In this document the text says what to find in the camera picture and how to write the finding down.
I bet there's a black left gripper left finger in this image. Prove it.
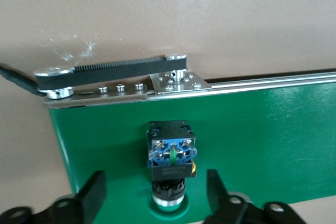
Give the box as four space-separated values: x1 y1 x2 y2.
49 170 107 224

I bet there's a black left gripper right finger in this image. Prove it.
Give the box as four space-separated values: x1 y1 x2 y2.
204 169 253 224

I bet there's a green push button switch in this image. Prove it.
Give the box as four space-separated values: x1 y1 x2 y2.
145 120 198 221

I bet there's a green conveyor belt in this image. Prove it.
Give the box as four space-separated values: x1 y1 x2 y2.
33 54 336 224

